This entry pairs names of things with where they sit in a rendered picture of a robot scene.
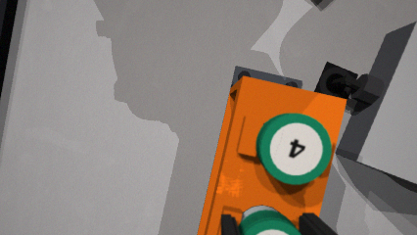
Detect black mounting bracket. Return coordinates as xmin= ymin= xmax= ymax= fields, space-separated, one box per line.
xmin=231 ymin=66 xmax=302 ymax=89

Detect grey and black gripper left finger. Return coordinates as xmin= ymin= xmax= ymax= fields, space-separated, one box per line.
xmin=221 ymin=214 xmax=240 ymax=235

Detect grey key housing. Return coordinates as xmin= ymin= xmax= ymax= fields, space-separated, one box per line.
xmin=314 ymin=22 xmax=417 ymax=187

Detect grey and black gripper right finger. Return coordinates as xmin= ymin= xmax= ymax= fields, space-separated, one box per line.
xmin=299 ymin=212 xmax=338 ymax=235

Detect orange tube rack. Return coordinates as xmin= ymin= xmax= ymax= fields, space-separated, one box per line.
xmin=197 ymin=76 xmax=347 ymax=235

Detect black table edge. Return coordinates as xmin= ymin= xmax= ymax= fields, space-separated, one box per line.
xmin=0 ymin=0 xmax=18 ymax=99

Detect green screw cap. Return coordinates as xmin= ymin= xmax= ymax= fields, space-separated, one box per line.
xmin=255 ymin=113 xmax=332 ymax=185
xmin=238 ymin=210 xmax=301 ymax=235

